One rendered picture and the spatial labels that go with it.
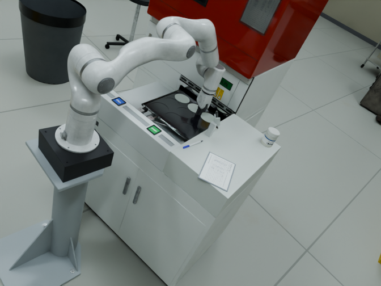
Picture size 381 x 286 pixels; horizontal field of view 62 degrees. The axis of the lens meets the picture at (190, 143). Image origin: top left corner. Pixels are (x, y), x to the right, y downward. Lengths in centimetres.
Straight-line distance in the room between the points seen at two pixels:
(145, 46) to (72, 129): 46
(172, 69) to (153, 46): 85
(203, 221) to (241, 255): 101
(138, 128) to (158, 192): 35
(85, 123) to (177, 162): 45
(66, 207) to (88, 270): 54
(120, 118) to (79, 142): 31
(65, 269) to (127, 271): 37
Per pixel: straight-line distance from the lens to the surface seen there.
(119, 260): 221
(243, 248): 258
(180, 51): 134
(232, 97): 195
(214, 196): 145
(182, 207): 161
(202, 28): 147
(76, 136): 142
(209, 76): 177
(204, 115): 195
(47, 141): 147
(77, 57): 128
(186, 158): 149
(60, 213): 181
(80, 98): 132
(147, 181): 170
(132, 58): 129
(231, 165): 157
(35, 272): 214
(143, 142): 160
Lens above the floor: 193
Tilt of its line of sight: 37 degrees down
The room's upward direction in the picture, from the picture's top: 24 degrees clockwise
